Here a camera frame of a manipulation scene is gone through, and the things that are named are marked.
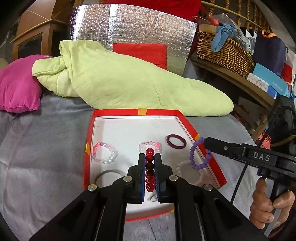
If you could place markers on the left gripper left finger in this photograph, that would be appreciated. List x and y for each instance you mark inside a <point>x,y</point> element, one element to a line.
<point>137,172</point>

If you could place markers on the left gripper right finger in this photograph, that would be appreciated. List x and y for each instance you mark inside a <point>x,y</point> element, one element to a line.
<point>162,173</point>

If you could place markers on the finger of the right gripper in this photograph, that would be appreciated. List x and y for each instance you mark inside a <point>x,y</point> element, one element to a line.
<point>229,150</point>

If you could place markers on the silver bangle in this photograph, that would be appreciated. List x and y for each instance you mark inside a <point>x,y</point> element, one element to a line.
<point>107,177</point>

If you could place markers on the person's right hand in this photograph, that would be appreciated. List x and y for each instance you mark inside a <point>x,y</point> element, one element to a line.
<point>262,206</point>

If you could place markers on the red shallow box tray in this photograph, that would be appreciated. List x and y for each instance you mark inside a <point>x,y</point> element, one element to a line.
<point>116,137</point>

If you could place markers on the wooden side table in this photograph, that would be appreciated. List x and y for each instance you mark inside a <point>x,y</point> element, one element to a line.
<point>237,88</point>

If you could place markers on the white patterned box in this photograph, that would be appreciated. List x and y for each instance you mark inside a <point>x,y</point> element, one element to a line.
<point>263,85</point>

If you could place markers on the blue cardboard box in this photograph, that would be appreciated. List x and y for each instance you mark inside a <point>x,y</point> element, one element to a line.
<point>279,85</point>

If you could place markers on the wicker basket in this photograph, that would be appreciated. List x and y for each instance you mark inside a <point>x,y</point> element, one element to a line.
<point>231,56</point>

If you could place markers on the light green folded quilt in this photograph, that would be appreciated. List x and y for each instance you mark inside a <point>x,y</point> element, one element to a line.
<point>108,80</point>

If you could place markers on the red cushion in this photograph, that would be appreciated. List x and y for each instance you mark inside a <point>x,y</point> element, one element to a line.
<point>150,52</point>

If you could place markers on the blue cloth in basket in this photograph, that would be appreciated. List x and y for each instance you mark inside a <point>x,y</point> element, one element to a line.
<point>223,32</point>

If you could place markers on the wooden stair railing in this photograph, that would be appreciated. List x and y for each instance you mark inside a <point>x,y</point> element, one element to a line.
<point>245,14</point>

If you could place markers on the magenta pillow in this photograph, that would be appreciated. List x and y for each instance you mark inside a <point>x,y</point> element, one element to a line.
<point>20,90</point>

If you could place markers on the red blanket on railing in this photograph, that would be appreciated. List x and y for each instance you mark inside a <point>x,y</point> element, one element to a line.
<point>185,9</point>

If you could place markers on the silver foil insulation panel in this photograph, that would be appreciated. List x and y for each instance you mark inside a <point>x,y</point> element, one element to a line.
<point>123,23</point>

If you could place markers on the wooden cabinet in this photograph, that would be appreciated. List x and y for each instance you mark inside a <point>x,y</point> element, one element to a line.
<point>39,26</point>

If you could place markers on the navy bag orange handle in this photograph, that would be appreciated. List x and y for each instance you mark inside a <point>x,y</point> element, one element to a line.
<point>269,51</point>

